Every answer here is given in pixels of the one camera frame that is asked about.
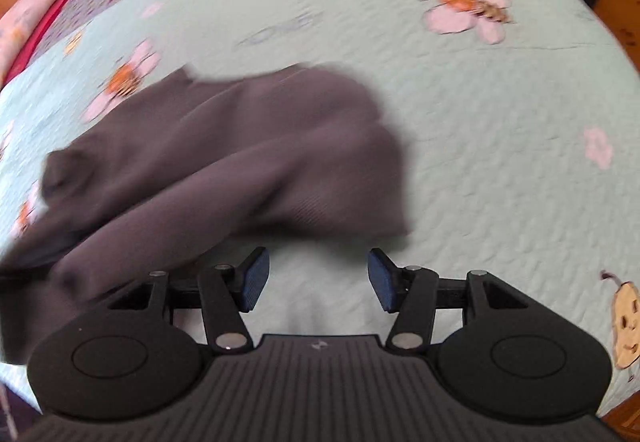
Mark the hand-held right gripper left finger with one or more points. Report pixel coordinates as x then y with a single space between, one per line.
255 279

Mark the red cloth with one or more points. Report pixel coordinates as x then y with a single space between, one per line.
45 30

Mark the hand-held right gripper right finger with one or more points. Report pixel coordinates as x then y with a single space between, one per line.
381 279

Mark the mint quilted bee blanket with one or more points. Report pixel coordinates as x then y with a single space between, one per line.
500 147

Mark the grey knitted sweater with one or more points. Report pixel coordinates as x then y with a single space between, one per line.
225 147

